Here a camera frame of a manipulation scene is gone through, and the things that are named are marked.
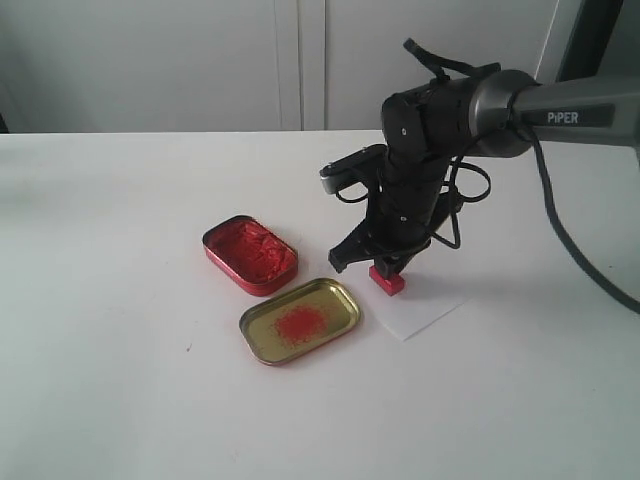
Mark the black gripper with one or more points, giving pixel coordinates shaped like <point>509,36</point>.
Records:
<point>406,212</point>

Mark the red plastic stamp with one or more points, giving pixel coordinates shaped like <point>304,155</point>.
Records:
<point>391,286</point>

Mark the white paper sheet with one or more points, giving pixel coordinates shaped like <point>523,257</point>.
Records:
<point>424,300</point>

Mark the red ink pad tin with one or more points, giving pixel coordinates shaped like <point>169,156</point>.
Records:
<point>251,255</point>

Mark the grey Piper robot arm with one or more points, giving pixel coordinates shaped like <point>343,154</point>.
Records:
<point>429,129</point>

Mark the gold tin lid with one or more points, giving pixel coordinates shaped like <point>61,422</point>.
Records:
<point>294,323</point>

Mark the white cabinet doors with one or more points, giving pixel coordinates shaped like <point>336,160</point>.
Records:
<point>129,66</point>

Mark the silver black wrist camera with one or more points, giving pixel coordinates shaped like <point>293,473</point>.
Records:
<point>359,167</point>

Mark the dark vertical post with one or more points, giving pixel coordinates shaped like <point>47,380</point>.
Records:
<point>603,41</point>

